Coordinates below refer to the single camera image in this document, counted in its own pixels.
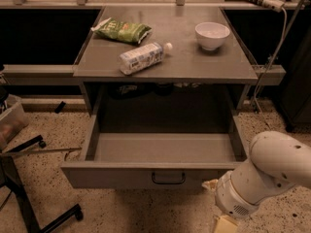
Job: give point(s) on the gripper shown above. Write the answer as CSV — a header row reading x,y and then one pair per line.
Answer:
x,y
228,197

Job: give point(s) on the grey top drawer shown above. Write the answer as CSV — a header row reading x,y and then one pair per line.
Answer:
x,y
192,130

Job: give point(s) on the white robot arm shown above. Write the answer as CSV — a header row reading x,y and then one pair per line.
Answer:
x,y
276,163

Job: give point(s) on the clear plastic water bottle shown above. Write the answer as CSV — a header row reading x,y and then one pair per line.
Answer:
x,y
136,60

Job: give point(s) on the white ceramic bowl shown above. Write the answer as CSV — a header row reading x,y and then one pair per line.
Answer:
x,y
211,35

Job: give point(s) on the green chip bag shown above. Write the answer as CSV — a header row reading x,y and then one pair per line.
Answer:
x,y
122,31

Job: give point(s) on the clear plastic storage bin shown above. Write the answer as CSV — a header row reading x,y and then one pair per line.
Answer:
x,y
12,120

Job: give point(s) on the black drawer handle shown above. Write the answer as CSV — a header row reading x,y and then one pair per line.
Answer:
x,y
168,179

